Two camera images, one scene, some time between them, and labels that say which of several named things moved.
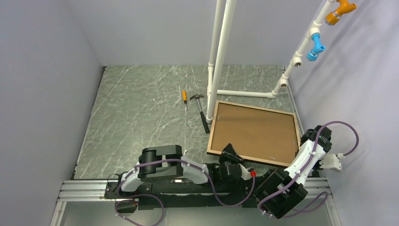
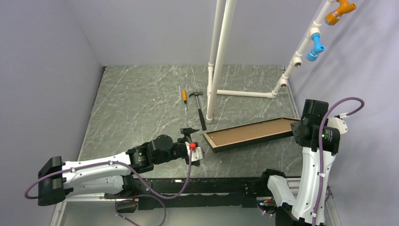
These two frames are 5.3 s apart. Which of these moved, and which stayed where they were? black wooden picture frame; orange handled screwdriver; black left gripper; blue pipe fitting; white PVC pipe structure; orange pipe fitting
Moved: black wooden picture frame; black left gripper
Stayed: orange handled screwdriver; blue pipe fitting; white PVC pipe structure; orange pipe fitting
